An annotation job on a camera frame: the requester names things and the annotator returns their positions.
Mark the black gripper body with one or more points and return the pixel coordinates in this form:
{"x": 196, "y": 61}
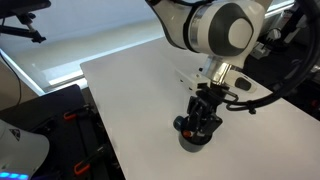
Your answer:
{"x": 206, "y": 105}

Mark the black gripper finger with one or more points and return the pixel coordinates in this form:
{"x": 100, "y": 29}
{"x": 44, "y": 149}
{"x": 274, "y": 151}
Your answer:
{"x": 210, "y": 128}
{"x": 190, "y": 125}

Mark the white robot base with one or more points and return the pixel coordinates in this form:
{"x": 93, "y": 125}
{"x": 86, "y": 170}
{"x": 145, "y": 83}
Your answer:
{"x": 20, "y": 150}

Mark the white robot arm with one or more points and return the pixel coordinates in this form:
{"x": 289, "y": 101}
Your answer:
{"x": 213, "y": 26}

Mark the black orange bar clamp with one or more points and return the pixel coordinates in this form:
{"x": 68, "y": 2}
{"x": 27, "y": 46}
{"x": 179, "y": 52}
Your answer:
{"x": 75, "y": 114}
{"x": 87, "y": 162}

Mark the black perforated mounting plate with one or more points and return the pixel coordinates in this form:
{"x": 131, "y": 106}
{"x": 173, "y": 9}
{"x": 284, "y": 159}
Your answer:
{"x": 66, "y": 140}

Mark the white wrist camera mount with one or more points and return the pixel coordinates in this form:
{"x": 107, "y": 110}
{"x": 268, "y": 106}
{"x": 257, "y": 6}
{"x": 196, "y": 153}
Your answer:
{"x": 191, "y": 79}

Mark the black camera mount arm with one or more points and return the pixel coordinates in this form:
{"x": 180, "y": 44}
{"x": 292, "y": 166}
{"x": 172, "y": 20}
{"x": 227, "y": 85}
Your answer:
{"x": 20, "y": 31}

